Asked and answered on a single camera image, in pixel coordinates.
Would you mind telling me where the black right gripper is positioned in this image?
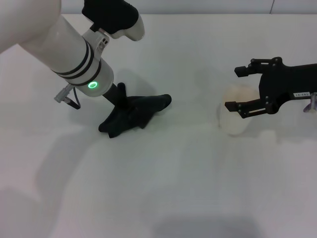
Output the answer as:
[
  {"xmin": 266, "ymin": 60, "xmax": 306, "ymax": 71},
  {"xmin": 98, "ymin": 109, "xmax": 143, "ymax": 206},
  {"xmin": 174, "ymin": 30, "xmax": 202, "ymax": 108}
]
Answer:
[{"xmin": 224, "ymin": 57, "xmax": 317, "ymax": 119}]

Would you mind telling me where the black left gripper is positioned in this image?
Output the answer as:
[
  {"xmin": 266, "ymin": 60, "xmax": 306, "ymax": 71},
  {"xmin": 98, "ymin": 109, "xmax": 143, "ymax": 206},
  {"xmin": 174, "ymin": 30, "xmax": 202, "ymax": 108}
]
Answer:
[{"xmin": 103, "ymin": 83, "xmax": 129, "ymax": 110}]

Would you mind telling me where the white paper cup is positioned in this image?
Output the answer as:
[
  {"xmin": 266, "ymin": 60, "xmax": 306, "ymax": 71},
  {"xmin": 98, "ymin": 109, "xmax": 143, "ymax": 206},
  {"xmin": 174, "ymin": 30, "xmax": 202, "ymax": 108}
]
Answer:
[{"xmin": 217, "ymin": 84, "xmax": 259, "ymax": 136}]

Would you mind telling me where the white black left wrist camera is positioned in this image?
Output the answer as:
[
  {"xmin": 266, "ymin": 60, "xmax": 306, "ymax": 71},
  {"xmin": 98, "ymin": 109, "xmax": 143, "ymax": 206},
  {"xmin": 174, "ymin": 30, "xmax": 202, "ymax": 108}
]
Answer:
[{"xmin": 81, "ymin": 0, "xmax": 146, "ymax": 42}]

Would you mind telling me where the dark blue rag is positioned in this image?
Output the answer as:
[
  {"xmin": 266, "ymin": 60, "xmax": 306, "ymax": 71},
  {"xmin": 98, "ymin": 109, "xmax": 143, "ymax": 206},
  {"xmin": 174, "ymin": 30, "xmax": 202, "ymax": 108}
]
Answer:
[{"xmin": 98, "ymin": 93, "xmax": 172, "ymax": 138}]

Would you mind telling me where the right arm cable with plug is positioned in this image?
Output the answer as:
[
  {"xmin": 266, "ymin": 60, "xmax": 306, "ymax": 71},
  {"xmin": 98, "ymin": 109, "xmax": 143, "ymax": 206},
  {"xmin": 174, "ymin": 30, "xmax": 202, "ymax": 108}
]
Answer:
[{"xmin": 303, "ymin": 92, "xmax": 317, "ymax": 114}]

